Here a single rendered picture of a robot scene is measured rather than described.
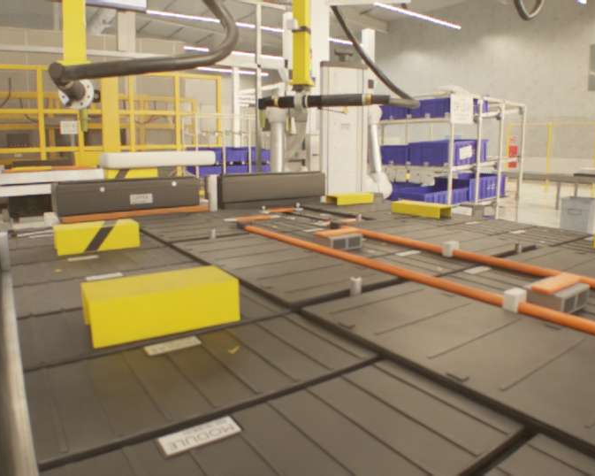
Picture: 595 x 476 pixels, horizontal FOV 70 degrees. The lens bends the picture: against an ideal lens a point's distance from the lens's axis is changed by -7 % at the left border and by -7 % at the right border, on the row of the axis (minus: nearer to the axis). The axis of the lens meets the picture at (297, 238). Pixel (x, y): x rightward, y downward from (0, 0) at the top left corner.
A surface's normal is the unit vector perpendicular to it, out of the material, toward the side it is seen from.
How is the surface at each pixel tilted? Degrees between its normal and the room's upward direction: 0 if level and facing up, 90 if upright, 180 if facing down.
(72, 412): 0
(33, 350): 0
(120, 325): 90
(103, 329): 90
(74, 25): 90
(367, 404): 0
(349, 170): 90
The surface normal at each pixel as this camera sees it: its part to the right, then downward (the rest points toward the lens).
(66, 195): 0.57, 0.15
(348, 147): 0.33, 0.18
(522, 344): 0.00, -0.98
